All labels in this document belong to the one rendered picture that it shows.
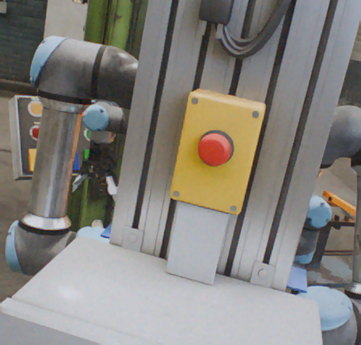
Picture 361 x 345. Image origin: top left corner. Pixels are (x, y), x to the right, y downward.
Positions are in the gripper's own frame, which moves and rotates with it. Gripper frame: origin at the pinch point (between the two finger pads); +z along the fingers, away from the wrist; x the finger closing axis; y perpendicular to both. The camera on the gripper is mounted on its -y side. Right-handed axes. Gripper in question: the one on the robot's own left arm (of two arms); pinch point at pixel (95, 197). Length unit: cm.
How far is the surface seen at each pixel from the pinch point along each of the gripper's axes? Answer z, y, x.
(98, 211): 25, -46, -13
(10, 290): 93, -70, -63
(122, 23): -55, -45, -15
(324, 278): 26, -42, 85
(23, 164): -6.0, 3.2, -25.1
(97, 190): 13.9, -42.4, -13.9
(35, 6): -44, -567, -329
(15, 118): -19.4, -1.9, -32.4
